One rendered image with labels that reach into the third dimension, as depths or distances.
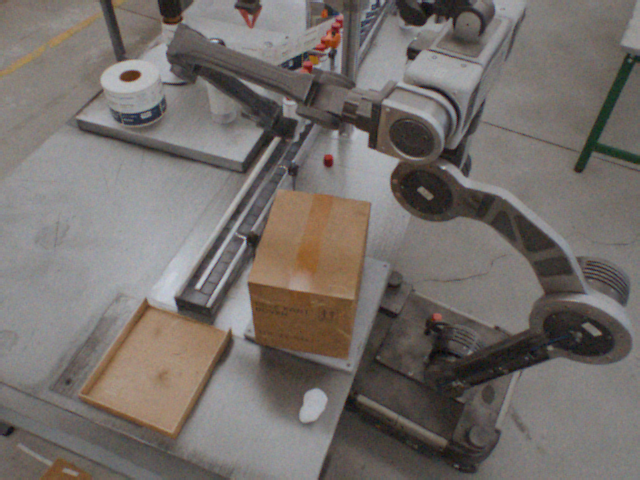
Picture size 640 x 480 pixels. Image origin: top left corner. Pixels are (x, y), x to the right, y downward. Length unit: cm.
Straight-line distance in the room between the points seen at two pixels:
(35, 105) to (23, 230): 212
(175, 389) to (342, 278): 51
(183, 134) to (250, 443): 109
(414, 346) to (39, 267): 131
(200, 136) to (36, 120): 198
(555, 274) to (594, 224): 168
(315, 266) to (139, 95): 101
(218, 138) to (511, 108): 223
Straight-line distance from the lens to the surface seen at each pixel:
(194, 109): 216
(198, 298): 156
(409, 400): 213
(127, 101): 206
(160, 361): 154
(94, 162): 210
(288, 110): 188
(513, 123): 367
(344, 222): 138
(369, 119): 112
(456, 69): 117
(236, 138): 200
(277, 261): 131
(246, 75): 124
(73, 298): 173
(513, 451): 241
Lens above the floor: 215
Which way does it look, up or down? 48 degrees down
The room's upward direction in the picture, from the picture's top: 1 degrees counter-clockwise
